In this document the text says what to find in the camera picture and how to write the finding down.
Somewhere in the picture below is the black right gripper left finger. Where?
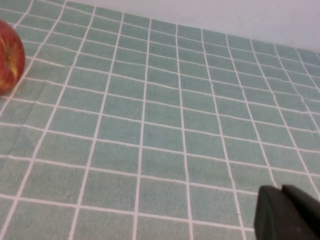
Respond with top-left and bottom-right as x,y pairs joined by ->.
253,185 -> 320,240

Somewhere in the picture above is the dull red apple with sticker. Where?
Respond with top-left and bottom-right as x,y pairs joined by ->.
0,19 -> 26,96

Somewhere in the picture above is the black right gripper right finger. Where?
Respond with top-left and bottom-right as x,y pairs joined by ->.
281,184 -> 320,225

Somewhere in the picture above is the green white-checked tablecloth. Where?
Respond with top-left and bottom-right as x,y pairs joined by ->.
0,0 -> 320,240

